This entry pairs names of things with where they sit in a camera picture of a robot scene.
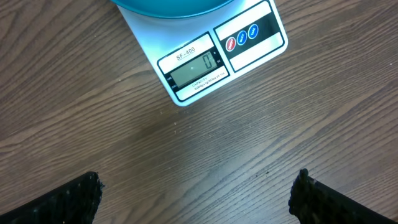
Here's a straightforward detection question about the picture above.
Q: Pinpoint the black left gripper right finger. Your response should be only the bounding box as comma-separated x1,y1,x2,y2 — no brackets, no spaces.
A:
289,169,397,224

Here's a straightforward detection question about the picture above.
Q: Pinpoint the white digital kitchen scale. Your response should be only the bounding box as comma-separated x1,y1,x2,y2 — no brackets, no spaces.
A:
117,0,288,106

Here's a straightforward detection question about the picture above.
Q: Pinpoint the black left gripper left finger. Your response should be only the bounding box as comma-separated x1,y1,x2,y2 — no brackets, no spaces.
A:
1,171,104,224

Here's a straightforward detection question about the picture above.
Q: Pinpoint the teal plastic bowl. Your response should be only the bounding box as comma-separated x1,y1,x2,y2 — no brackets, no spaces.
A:
111,0,233,19

